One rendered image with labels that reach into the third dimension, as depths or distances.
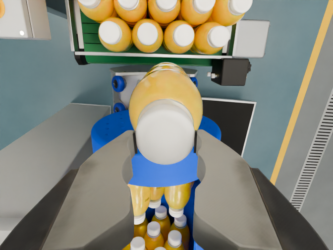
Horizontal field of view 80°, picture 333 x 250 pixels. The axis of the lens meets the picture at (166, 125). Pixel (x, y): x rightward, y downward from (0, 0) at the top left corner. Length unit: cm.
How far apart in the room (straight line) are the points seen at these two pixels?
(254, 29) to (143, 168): 56
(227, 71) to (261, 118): 133
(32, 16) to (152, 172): 37
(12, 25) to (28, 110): 136
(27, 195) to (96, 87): 103
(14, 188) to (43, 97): 105
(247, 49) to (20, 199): 81
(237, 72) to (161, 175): 35
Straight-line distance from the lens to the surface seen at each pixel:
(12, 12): 49
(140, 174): 35
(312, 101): 207
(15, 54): 177
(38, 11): 53
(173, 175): 35
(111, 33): 43
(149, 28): 42
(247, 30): 73
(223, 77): 56
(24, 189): 76
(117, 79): 55
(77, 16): 65
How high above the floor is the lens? 152
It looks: 69 degrees down
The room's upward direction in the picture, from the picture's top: 167 degrees clockwise
